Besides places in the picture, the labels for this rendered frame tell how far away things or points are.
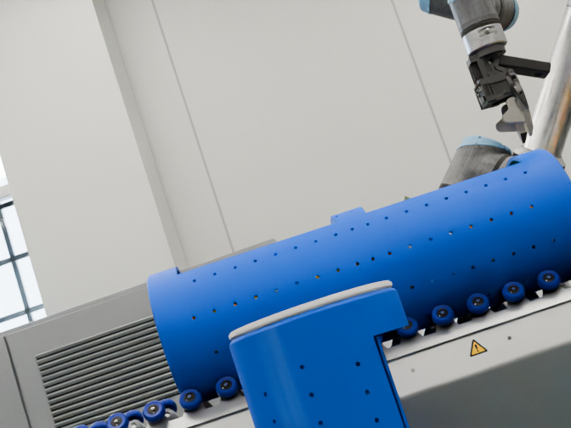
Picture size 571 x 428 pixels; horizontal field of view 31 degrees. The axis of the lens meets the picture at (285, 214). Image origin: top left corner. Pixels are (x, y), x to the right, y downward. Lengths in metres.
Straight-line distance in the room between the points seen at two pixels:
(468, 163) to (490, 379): 1.08
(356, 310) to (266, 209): 3.53
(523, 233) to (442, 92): 3.08
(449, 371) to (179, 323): 0.53
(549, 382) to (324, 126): 3.18
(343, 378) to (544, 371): 0.65
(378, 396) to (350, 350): 0.08
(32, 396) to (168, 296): 1.96
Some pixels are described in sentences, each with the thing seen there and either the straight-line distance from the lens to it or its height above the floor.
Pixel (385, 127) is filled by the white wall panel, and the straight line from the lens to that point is 5.06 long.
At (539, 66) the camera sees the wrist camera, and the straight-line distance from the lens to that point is 2.30.
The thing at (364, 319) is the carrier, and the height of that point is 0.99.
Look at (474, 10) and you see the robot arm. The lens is 2.28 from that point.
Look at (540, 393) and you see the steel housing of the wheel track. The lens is 2.07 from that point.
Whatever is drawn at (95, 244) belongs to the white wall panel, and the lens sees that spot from 4.90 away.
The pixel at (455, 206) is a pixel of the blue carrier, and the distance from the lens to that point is 2.06.
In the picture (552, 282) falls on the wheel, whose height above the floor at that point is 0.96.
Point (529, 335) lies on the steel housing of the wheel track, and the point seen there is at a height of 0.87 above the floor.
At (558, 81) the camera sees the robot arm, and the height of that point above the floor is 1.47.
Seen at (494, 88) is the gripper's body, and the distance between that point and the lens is 2.25.
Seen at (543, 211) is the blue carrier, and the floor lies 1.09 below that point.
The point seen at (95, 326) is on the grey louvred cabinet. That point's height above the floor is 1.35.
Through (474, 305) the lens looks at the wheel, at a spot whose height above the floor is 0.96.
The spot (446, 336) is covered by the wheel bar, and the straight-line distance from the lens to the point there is 2.04.
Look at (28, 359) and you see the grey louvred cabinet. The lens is 3.94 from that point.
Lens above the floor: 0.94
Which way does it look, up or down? 9 degrees up
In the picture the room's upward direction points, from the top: 18 degrees counter-clockwise
